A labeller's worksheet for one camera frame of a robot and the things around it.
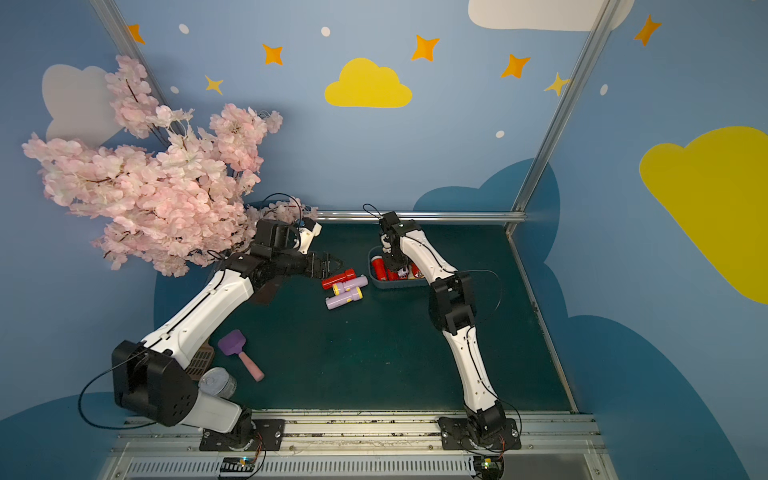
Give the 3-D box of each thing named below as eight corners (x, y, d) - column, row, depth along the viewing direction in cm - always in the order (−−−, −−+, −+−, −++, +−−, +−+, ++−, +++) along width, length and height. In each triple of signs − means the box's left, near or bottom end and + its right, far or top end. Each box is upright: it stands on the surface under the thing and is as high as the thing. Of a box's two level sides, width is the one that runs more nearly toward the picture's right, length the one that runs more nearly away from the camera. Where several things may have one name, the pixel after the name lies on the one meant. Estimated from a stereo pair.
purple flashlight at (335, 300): (327, 311, 98) (326, 307, 96) (324, 301, 101) (323, 297, 99) (363, 298, 102) (362, 294, 100) (359, 289, 104) (358, 285, 102)
